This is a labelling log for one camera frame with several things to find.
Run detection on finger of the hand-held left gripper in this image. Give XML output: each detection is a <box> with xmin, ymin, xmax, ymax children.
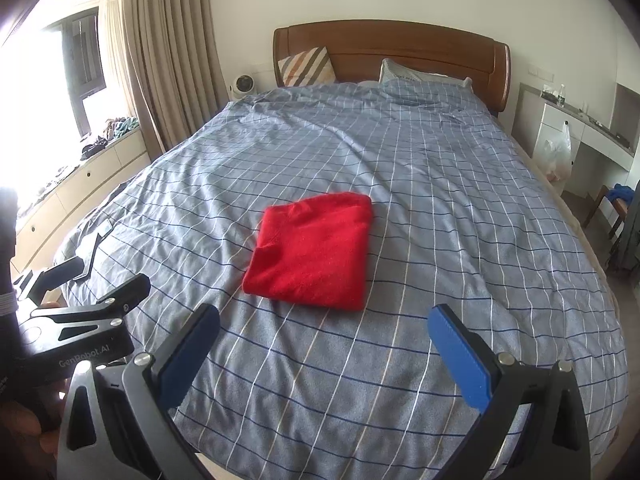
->
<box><xmin>12</xmin><ymin>256</ymin><xmax>86</xmax><ymax>303</ymax></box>
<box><xmin>30</xmin><ymin>274</ymin><xmax>152</xmax><ymax>328</ymax></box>

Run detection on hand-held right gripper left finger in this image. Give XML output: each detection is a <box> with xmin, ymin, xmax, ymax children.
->
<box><xmin>57</xmin><ymin>302</ymin><xmax>221</xmax><ymax>480</ymax></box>

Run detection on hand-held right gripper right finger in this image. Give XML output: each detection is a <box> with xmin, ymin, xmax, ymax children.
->
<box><xmin>427</xmin><ymin>302</ymin><xmax>593</xmax><ymax>480</ymax></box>

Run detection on red knitted sweater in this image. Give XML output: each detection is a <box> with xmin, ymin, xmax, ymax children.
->
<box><xmin>242</xmin><ymin>191</ymin><xmax>375</xmax><ymax>311</ymax></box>

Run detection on pile of clothes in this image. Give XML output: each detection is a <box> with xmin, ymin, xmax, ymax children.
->
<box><xmin>80</xmin><ymin>116</ymin><xmax>141</xmax><ymax>158</ymax></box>

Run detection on person's left hand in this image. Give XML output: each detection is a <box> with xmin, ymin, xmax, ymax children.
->
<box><xmin>0</xmin><ymin>400</ymin><xmax>60</xmax><ymax>458</ymax></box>

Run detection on white flat object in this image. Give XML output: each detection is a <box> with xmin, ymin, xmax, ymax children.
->
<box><xmin>74</xmin><ymin>232</ymin><xmax>103</xmax><ymax>281</ymax></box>

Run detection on cream window bench cabinet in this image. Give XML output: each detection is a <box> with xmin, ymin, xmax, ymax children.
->
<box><xmin>10</xmin><ymin>127</ymin><xmax>151</xmax><ymax>276</ymax></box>

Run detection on bed with grey checked duvet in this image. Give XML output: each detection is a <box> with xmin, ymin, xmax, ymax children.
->
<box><xmin>52</xmin><ymin>80</ymin><xmax>631</xmax><ymax>480</ymax></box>

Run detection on wooden chair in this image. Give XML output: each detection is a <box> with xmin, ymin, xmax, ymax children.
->
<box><xmin>582</xmin><ymin>185</ymin><xmax>628</xmax><ymax>241</ymax></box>

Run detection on dark hanging garment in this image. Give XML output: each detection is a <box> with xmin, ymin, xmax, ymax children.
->
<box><xmin>612</xmin><ymin>200</ymin><xmax>640</xmax><ymax>273</ymax></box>

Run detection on sheer curtain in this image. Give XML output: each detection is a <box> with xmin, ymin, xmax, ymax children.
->
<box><xmin>97</xmin><ymin>0</ymin><xmax>153</xmax><ymax>158</ymax></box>

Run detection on window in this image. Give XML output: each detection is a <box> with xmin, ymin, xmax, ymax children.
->
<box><xmin>0</xmin><ymin>7</ymin><xmax>108</xmax><ymax>196</ymax></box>

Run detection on white plastic bag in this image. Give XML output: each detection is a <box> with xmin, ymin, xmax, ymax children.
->
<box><xmin>534</xmin><ymin>121</ymin><xmax>572</xmax><ymax>183</ymax></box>

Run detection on blue cloth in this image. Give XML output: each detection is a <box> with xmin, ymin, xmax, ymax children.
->
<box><xmin>607</xmin><ymin>183</ymin><xmax>636</xmax><ymax>206</ymax></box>

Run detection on beige curtain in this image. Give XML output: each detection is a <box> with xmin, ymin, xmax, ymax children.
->
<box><xmin>120</xmin><ymin>0</ymin><xmax>223</xmax><ymax>158</ymax></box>

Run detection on white desk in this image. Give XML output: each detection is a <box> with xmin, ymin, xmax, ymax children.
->
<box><xmin>517</xmin><ymin>82</ymin><xmax>640</xmax><ymax>201</ymax></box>

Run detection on small white fan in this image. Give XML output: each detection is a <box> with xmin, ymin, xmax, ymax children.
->
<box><xmin>229</xmin><ymin>74</ymin><xmax>258</xmax><ymax>102</ymax></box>

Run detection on grey pillow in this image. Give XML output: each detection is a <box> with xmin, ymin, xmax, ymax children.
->
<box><xmin>378</xmin><ymin>57</ymin><xmax>473</xmax><ymax>93</ymax></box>

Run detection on striped pillow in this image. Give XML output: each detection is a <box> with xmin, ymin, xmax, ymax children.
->
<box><xmin>277</xmin><ymin>46</ymin><xmax>337</xmax><ymax>88</ymax></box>

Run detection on wooden bed headboard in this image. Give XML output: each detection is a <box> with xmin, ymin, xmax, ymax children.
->
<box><xmin>272</xmin><ymin>20</ymin><xmax>512</xmax><ymax>118</ymax></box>

